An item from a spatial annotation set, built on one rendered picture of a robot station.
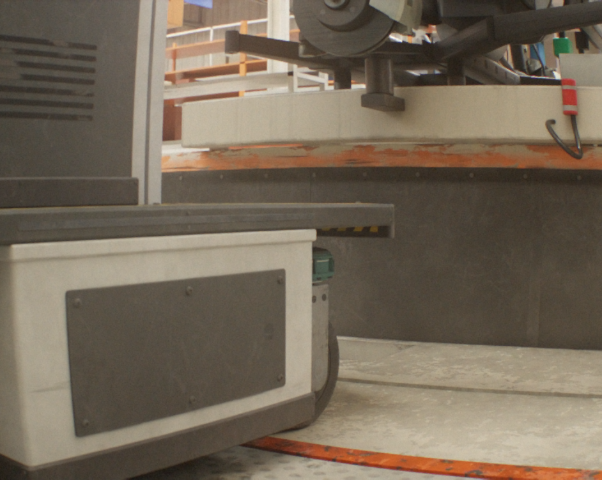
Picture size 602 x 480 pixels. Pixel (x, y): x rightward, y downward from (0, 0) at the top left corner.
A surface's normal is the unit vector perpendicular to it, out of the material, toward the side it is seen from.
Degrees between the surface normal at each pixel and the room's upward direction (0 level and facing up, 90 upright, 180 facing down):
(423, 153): 90
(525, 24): 90
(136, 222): 90
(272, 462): 0
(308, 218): 90
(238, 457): 0
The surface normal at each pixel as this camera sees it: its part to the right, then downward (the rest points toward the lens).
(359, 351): -0.54, 0.04
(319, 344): 0.81, 0.03
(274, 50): 0.51, 0.04
